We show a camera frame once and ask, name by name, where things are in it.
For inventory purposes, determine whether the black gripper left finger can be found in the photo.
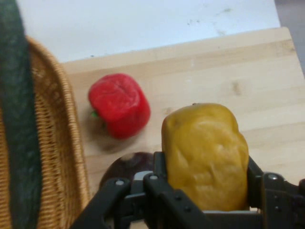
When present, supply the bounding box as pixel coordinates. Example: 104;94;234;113
71;151;210;229

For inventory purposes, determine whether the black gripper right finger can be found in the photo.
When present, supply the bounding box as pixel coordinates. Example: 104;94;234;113
247;155;305;229

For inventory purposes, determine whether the yellow bell pepper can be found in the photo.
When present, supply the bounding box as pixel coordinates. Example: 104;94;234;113
161;103;250;212

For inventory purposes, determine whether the purple red onion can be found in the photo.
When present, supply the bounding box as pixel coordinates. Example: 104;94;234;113
99;152;155;189

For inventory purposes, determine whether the red bell pepper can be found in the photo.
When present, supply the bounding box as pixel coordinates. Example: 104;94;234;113
88;73;152;140

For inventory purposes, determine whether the woven wicker basket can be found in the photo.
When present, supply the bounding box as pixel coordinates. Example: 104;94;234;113
0;35;92;229

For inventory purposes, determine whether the wooden cutting board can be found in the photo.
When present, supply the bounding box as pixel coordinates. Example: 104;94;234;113
59;26;305;213

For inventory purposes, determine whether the dark green cucumber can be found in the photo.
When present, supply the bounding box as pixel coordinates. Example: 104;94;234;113
0;0;43;229

